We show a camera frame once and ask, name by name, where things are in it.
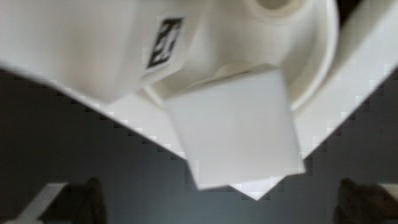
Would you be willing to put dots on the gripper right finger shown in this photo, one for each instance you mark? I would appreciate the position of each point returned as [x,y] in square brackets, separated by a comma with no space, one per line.
[367,203]

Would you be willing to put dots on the white front wall bar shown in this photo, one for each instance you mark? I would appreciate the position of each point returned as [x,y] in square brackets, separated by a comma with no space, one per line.
[143,117]

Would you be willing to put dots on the white wall bar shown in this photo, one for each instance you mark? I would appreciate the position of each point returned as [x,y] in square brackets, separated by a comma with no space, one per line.
[365,63]
[143,117]

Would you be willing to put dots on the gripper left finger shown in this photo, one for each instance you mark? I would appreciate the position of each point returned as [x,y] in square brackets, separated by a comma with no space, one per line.
[66,204]

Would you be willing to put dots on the white right wall bar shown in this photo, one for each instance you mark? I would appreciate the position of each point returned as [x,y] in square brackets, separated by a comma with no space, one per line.
[365,63]

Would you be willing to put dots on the white stool leg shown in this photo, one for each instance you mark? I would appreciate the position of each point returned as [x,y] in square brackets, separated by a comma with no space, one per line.
[105,45]
[233,124]

